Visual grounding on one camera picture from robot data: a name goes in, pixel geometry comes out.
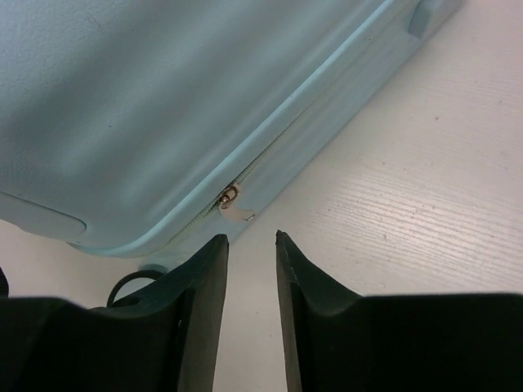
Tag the light blue hard-shell suitcase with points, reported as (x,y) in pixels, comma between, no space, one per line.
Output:
(144,128)

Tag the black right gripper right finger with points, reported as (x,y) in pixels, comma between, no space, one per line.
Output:
(338,340)

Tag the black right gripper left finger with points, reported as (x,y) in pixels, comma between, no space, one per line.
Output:
(163,337)

